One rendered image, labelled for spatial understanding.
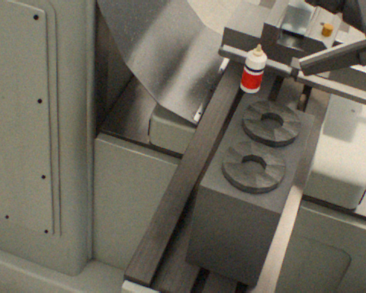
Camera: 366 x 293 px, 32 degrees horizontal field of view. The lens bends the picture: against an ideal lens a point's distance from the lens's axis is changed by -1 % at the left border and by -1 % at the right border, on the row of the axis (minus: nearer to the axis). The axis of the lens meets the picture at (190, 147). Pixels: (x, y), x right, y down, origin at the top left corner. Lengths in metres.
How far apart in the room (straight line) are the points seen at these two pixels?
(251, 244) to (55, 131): 0.67
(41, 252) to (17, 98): 0.55
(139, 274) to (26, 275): 0.90
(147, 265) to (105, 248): 0.81
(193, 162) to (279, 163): 0.28
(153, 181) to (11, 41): 0.47
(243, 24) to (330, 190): 0.40
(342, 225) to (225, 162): 0.61
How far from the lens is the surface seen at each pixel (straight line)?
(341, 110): 1.54
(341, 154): 1.42
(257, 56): 1.29
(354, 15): 1.19
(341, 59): 0.57
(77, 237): 1.75
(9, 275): 1.91
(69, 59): 1.33
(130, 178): 1.55
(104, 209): 1.69
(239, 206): 0.89
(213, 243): 0.96
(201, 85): 1.43
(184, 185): 1.13
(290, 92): 1.36
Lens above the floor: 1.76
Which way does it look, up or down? 45 degrees down
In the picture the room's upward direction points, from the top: 10 degrees clockwise
